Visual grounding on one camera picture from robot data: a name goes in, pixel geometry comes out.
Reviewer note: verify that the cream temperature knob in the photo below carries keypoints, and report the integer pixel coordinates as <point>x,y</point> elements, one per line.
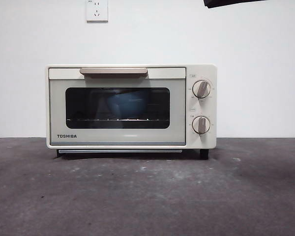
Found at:
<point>201,89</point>

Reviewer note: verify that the cream timer knob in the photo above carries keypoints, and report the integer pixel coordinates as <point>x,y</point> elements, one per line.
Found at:
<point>201,125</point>

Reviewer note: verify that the cream Toshiba toaster oven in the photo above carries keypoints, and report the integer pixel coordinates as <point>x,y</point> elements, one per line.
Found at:
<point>213,110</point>

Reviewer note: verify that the cream glass oven door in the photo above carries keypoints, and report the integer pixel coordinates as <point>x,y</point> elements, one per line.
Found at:
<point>118,135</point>

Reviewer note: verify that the silver crumb tray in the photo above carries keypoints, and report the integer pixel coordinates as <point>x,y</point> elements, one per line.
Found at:
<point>113,151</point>

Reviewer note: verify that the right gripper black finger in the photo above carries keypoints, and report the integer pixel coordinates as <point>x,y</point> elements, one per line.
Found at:
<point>223,3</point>

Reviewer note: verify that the white wall socket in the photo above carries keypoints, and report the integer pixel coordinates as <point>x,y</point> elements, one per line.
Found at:
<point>97,13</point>

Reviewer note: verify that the black oven foot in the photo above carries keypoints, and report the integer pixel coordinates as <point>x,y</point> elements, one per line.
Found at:
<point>57,153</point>
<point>204,154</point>

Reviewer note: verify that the blue ribbed bowl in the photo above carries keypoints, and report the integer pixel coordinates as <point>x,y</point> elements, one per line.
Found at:
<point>125,105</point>

